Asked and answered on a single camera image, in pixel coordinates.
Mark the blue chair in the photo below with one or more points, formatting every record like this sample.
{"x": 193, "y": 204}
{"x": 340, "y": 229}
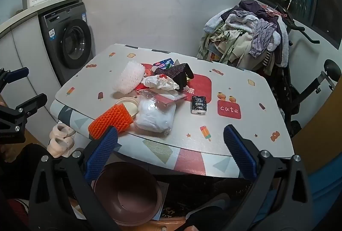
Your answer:
{"x": 324, "y": 188}

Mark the brown round trash bin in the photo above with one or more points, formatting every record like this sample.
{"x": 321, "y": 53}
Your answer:
{"x": 125, "y": 193}

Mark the geometric patterned table cover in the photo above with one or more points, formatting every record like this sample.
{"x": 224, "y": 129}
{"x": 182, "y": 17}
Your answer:
{"x": 187, "y": 161}

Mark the black tissue packet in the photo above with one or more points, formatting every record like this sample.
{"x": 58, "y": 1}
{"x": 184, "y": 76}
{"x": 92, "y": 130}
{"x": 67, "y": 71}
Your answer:
{"x": 199, "y": 105}

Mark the gold foil wrapper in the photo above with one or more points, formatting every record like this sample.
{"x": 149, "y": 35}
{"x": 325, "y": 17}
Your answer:
{"x": 190, "y": 78}

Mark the white wrapper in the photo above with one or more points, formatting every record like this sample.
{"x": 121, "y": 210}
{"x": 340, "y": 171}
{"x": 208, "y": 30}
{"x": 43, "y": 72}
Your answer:
{"x": 160, "y": 83}

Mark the white foam fruit net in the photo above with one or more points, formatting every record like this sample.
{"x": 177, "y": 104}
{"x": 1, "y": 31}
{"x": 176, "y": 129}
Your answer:
{"x": 129, "y": 76}

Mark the person's left hand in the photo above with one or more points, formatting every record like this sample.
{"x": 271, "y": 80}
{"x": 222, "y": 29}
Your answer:
{"x": 8, "y": 155}

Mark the grey washing machine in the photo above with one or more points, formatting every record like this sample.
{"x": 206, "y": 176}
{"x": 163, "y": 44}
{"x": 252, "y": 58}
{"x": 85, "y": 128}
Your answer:
{"x": 70, "y": 41}

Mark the cream round lid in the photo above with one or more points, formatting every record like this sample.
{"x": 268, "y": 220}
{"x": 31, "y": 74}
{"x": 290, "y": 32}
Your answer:
{"x": 132, "y": 105}

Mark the orange foam fruit net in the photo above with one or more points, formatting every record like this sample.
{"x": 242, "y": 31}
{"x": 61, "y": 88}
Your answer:
{"x": 112, "y": 120}

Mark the clear plastic package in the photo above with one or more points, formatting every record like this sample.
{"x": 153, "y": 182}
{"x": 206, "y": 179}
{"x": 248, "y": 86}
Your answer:
{"x": 165, "y": 97}

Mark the blue cardboard box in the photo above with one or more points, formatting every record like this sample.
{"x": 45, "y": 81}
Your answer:
{"x": 163, "y": 62}

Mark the pile of clothes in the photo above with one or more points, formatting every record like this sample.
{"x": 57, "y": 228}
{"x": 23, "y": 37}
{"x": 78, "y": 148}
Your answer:
{"x": 240, "y": 38}

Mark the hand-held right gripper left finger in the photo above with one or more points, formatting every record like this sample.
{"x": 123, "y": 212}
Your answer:
{"x": 103, "y": 151}

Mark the black exercise bike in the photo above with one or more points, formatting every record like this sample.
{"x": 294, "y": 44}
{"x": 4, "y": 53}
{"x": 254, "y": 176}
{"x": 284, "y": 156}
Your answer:
{"x": 332, "y": 67}

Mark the white flat box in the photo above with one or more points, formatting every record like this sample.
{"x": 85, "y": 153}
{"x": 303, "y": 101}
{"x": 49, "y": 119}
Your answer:
{"x": 161, "y": 201}

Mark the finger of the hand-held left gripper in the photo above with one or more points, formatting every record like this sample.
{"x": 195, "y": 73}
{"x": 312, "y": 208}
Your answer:
{"x": 17, "y": 73}
{"x": 34, "y": 103}

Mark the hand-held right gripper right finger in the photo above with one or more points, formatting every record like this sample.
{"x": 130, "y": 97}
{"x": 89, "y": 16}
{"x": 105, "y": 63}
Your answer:
{"x": 239, "y": 151}

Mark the black glove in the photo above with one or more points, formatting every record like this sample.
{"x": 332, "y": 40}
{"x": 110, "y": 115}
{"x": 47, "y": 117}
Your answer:
{"x": 183, "y": 77}

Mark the white cotton bag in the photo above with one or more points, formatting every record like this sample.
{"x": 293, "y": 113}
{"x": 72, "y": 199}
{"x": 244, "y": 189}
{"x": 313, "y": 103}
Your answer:
{"x": 155, "y": 117}

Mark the white counter cabinet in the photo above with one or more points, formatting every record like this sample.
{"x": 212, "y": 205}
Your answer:
{"x": 21, "y": 54}

